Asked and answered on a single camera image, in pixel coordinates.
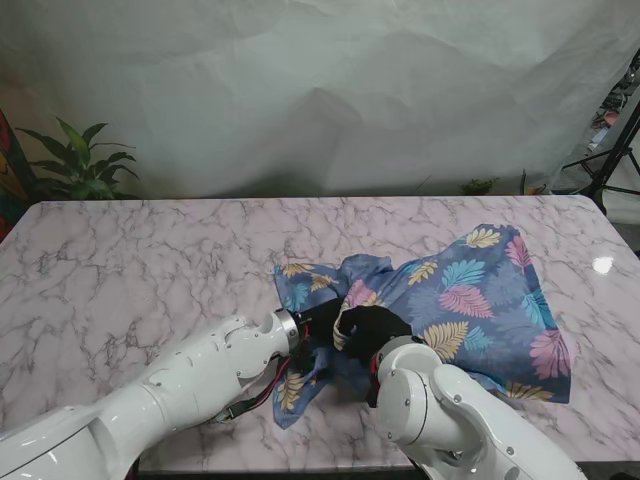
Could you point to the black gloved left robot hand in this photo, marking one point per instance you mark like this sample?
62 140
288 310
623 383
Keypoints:
320 320

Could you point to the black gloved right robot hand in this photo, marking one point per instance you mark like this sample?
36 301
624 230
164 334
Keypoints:
372 330

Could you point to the blue floral pillowcase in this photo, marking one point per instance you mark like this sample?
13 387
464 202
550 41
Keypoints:
475 305

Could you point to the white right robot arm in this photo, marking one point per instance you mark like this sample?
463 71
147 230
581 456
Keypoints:
450 425

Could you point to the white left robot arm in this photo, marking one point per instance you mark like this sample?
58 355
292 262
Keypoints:
150 400

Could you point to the small green bushy plant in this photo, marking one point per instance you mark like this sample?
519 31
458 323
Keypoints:
477 186

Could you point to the white backdrop cloth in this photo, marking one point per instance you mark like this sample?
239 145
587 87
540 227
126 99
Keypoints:
320 90

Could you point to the large green leafy plant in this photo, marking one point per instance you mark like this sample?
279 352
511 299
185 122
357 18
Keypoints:
80 165

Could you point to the black tripod stand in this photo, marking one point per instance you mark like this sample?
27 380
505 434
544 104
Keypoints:
617 160

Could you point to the colourful painted panel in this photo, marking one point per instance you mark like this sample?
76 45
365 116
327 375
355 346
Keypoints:
10 170

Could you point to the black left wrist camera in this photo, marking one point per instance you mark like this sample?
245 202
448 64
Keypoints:
302 357

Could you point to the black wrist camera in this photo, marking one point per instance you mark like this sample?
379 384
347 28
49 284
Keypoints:
302 357
371 392

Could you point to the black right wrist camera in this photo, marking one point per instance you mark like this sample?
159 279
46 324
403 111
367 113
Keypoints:
371 392

